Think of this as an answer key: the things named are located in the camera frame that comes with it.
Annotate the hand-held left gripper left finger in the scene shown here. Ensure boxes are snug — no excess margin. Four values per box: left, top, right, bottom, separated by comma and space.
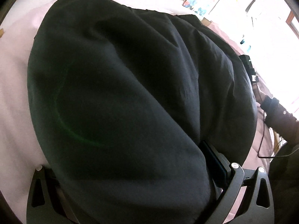
26, 165, 75, 224

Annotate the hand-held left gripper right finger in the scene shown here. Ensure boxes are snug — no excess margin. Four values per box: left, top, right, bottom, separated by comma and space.
200, 141, 275, 224

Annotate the black padded jacket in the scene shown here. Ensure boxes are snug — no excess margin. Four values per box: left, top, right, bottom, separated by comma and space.
26, 0, 258, 224

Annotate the person's right forearm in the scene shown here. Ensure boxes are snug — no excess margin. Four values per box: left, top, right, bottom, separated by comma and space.
260, 95, 299, 144

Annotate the person's right hand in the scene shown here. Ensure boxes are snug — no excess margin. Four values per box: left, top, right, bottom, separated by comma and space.
252, 84, 266, 109

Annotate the person's dark clothing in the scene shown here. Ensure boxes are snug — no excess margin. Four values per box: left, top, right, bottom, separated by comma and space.
268, 142, 299, 224

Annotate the black cable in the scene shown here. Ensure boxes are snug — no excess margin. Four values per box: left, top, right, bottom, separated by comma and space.
256, 82, 299, 159

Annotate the brown window frame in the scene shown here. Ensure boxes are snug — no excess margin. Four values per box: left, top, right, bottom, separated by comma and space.
286, 10, 299, 32

